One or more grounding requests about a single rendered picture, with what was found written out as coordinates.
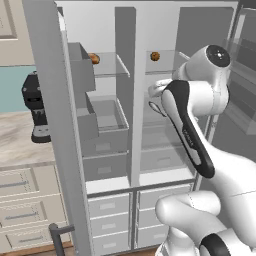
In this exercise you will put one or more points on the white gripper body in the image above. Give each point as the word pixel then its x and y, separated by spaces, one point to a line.
pixel 157 88

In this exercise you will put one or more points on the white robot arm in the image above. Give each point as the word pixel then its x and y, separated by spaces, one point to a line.
pixel 233 186

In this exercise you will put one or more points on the glass fridge shelf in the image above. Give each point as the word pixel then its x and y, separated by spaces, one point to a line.
pixel 166 63

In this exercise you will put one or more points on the white side-by-side fridge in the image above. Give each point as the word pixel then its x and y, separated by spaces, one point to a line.
pixel 138 133

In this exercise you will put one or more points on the glass freezer shelf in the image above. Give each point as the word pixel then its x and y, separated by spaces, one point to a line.
pixel 110 65

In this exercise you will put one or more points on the grey fridge drawer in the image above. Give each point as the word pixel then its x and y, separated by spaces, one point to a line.
pixel 160 160

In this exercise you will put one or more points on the grey fridge door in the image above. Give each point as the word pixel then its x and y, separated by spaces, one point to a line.
pixel 245 66

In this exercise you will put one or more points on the grey freezer drawer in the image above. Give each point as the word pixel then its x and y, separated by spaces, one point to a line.
pixel 106 166

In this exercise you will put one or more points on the grey freezer door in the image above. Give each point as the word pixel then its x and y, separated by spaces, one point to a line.
pixel 55 116

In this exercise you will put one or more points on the brown round food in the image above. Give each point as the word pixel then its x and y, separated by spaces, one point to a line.
pixel 155 56

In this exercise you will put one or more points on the brown food piece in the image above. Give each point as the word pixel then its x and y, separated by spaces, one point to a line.
pixel 94 58

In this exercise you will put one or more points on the grey door bin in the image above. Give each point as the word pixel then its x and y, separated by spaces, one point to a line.
pixel 87 125
pixel 80 66

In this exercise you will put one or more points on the black coffee machine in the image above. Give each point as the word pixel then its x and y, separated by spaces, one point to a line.
pixel 35 96

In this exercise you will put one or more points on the beige drawer front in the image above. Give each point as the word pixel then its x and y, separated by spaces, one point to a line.
pixel 46 210
pixel 40 181
pixel 10 240

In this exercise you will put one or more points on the beige wall cupboard door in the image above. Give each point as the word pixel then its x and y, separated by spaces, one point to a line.
pixel 13 33

